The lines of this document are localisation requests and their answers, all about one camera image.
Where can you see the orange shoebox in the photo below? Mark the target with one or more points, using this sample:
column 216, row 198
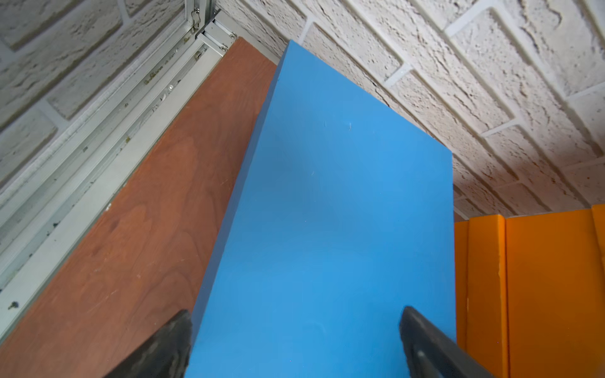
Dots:
column 461, row 266
column 535, row 294

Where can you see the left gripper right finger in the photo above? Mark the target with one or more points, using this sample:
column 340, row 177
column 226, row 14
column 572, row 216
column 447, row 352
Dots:
column 430, row 353

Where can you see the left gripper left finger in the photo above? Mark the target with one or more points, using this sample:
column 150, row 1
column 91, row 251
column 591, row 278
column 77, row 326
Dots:
column 164, row 354

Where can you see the orange shoebox rear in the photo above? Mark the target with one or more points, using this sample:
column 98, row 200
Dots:
column 461, row 266

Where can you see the blue shoebox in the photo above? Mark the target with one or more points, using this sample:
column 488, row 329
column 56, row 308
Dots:
column 342, row 216

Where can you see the left side aluminium rail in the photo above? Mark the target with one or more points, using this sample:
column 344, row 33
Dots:
column 53, row 204

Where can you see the orange shoebox front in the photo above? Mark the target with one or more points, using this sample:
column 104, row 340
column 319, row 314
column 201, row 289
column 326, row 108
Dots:
column 535, row 294

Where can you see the left corner aluminium post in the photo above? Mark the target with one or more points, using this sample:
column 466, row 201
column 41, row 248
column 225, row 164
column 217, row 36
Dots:
column 199, row 12

